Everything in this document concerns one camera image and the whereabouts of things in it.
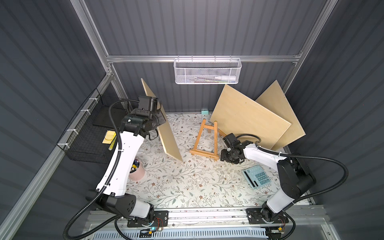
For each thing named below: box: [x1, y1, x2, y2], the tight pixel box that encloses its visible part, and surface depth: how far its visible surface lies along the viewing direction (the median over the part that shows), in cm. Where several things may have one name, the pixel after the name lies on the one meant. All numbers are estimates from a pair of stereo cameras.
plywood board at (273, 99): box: [255, 80, 306, 150], surface depth 79 cm
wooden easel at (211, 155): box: [189, 118, 219, 161], surface depth 93 cm
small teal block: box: [201, 108, 209, 115], surface depth 122 cm
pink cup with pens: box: [128, 158, 145, 181], surface depth 81 cm
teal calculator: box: [242, 164, 271, 190], surface depth 86 cm
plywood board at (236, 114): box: [209, 84, 292, 149], surface depth 88 cm
